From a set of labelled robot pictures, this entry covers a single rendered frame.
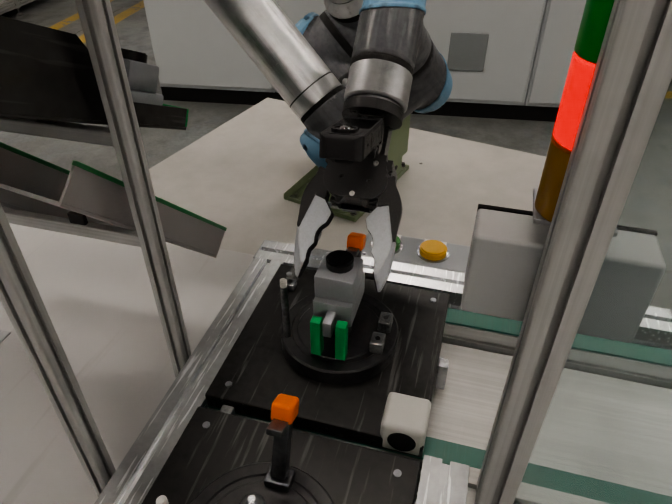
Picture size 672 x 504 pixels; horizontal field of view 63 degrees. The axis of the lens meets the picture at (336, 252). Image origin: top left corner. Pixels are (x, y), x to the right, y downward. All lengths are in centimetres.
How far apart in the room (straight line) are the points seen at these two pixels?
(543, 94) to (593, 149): 343
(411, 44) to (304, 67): 16
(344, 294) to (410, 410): 14
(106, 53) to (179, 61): 340
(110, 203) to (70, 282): 43
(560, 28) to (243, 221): 282
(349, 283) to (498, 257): 22
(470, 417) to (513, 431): 22
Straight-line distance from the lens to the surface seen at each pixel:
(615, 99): 31
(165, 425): 64
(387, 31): 66
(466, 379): 72
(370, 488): 56
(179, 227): 70
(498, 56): 362
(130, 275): 100
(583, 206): 34
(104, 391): 82
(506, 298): 42
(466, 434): 67
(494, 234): 39
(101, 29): 52
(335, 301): 60
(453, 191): 119
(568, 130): 35
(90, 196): 59
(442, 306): 73
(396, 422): 58
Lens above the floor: 146
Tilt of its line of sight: 37 degrees down
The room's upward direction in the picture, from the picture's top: straight up
